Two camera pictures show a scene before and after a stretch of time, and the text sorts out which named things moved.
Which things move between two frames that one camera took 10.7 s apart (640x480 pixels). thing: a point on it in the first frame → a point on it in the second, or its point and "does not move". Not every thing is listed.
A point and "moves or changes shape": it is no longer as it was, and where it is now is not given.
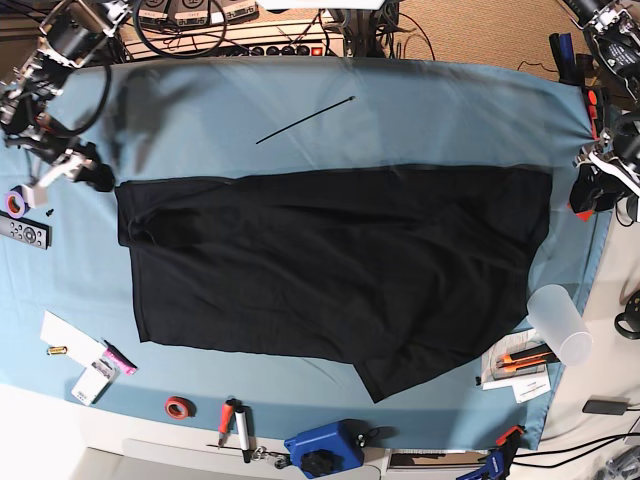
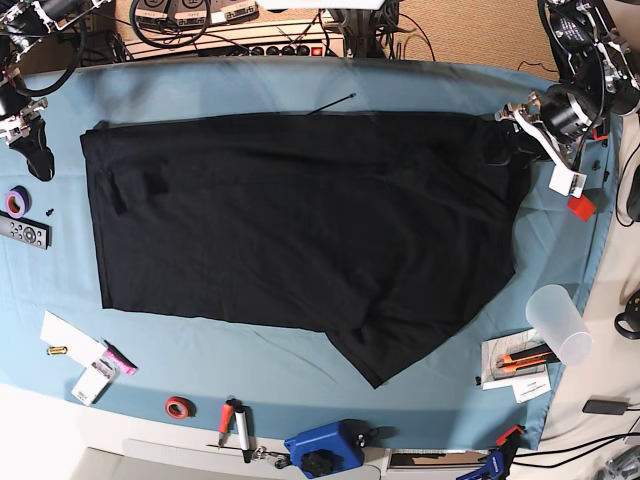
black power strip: [289, 49] does not move
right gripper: [612, 186] → [528, 113]
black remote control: [24, 231] does not move
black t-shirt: [393, 270] moves or changes shape
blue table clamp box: [330, 448] does not move
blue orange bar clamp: [499, 459] does not move
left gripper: [96, 175] → [33, 144]
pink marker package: [119, 359] does not move
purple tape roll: [15, 203] does not move
